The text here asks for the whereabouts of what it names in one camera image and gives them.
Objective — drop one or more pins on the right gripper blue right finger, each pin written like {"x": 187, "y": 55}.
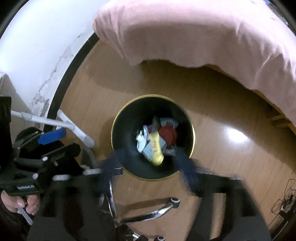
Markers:
{"x": 187, "y": 168}

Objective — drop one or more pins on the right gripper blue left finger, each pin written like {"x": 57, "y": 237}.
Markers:
{"x": 108, "y": 168}

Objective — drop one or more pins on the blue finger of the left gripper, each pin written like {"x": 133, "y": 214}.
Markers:
{"x": 51, "y": 136}

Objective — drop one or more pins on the yellow toy phone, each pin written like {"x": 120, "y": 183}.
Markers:
{"x": 156, "y": 151}

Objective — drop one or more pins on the red plastic cup lid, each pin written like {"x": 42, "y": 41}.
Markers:
{"x": 168, "y": 134}

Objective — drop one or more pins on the white patterned tissue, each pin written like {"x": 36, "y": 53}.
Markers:
{"x": 142, "y": 139}

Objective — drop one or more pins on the black yellow trash bin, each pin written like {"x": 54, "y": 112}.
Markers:
{"x": 150, "y": 129}

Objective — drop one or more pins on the person's left hand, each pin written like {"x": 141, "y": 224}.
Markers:
{"x": 13, "y": 203}

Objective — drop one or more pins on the white pipe on floor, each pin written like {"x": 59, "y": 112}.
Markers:
{"x": 64, "y": 122}

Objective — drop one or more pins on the pink bed sheet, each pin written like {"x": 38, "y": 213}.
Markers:
{"x": 245, "y": 39}

